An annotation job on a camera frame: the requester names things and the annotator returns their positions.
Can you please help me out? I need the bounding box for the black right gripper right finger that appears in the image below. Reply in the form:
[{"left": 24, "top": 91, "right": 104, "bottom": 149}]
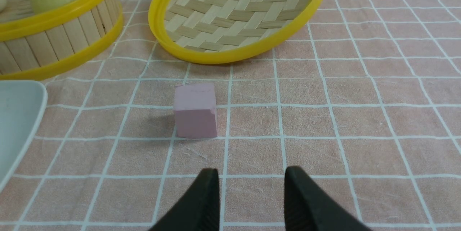
[{"left": 284, "top": 166, "right": 370, "bottom": 231}]

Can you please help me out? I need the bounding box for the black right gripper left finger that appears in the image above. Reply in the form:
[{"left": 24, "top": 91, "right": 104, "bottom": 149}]
[{"left": 150, "top": 168, "right": 220, "bottom": 231}]

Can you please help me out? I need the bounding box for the white square plate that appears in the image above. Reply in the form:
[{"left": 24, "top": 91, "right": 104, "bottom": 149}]
[{"left": 0, "top": 80, "right": 48, "bottom": 190}]

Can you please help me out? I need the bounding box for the pink cube block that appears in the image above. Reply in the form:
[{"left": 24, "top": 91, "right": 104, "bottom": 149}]
[{"left": 173, "top": 82, "right": 218, "bottom": 139}]

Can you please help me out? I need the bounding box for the pink checkered tablecloth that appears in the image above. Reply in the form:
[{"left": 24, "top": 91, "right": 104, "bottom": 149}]
[{"left": 1, "top": 0, "right": 460, "bottom": 231}]

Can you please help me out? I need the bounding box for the woven bamboo steamer lid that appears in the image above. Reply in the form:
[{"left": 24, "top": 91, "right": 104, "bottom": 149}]
[{"left": 148, "top": 0, "right": 322, "bottom": 65}]

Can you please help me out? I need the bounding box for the bamboo steamer basket yellow rim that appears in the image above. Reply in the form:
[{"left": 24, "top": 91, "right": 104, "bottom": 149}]
[{"left": 0, "top": 0, "right": 124, "bottom": 81}]

